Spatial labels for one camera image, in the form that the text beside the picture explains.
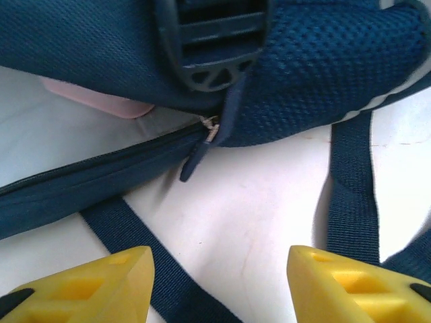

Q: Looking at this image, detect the navy student backpack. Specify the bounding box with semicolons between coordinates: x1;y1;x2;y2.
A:
0;0;431;323

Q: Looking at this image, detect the pink pencil case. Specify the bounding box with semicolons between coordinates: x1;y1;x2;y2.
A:
39;76;156;120

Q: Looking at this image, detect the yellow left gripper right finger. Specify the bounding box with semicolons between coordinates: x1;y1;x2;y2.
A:
288;244;431;323

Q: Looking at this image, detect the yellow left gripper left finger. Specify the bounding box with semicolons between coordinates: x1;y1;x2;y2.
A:
0;244;156;323

